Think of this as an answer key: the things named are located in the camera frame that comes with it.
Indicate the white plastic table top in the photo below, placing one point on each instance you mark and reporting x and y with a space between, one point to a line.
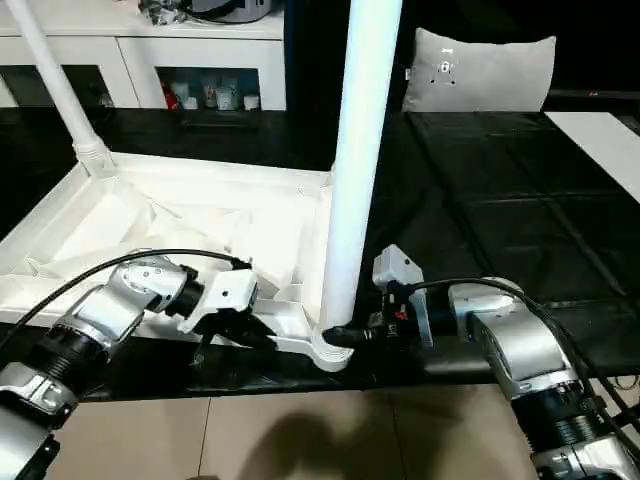
175 210

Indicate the white plastic table leg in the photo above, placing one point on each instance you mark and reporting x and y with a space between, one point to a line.
360 150
55 90

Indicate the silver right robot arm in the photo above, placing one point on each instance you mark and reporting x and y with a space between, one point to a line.
525 340

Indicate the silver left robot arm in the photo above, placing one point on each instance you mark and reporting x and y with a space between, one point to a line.
100 320

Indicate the black mat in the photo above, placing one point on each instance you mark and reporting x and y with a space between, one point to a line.
525 200

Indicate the small white cup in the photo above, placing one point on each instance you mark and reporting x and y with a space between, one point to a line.
225 95
191 102
251 102

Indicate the grey pillow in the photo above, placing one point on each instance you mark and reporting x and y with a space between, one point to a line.
480 70

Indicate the white flat board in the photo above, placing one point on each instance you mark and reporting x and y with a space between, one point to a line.
600 145

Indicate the black cabinet with gold label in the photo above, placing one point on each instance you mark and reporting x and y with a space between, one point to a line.
310 50

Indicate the white sideboard with glass doors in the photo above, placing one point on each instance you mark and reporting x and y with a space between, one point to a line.
75 55

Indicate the crumpled patterned bag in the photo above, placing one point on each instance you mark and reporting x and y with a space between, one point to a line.
160 11

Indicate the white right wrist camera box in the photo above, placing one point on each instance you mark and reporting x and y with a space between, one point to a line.
405 275

